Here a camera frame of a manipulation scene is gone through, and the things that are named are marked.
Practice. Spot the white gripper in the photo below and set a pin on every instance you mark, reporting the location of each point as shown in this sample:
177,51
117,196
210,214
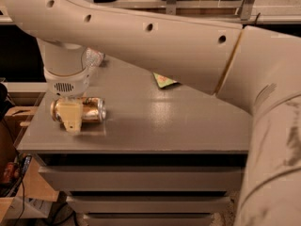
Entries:
67,85

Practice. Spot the orange soda can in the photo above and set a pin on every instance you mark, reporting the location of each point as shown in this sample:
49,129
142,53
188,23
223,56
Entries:
92,108

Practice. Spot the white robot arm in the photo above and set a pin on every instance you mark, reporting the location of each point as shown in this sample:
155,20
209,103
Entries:
254,69

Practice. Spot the clear plastic water bottle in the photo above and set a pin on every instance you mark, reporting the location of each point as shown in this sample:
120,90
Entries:
92,60

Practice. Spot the green snack pouch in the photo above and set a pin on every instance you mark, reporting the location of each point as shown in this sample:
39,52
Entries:
163,82

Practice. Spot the cardboard box left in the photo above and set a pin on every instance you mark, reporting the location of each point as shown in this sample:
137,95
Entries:
33,197

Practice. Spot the grey drawer cabinet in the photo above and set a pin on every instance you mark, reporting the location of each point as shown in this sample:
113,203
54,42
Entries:
162,157

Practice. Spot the metal shelf frame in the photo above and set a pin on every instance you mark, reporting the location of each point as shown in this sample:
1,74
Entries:
188,0

